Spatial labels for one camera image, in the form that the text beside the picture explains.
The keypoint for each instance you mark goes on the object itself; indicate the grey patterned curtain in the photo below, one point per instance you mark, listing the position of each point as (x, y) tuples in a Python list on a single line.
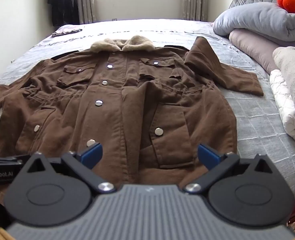
[(195, 0), (86, 1)]

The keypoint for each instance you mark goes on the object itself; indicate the grey folded blanket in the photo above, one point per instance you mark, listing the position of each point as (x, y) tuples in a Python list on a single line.
[(257, 20)]

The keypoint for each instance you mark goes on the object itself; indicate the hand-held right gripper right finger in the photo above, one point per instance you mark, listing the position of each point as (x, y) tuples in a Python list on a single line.
[(208, 155)]

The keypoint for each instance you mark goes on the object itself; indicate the beige fleece blanket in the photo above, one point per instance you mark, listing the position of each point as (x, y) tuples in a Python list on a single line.
[(293, 70)]

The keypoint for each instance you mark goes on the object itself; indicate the bed with grey checked sheet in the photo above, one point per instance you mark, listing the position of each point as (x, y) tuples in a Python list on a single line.
[(262, 130)]

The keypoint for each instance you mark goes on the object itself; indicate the white quilted duvet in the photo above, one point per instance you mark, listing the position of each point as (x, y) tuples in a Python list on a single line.
[(285, 107)]

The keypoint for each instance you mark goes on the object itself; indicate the dark hanging clothes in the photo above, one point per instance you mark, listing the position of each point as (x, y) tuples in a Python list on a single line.
[(62, 2)]

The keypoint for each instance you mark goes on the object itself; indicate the brown coat with fur collar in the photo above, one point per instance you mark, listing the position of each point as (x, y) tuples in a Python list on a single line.
[(127, 92)]

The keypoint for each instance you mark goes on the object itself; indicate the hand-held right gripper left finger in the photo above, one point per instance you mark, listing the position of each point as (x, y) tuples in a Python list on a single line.
[(92, 155)]

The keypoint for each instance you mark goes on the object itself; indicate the pink pillow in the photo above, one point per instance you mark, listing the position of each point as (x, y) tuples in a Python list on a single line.
[(252, 47)]

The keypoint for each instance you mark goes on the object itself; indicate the folded pale patterned cloth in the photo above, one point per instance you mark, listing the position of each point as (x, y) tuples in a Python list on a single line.
[(66, 31)]

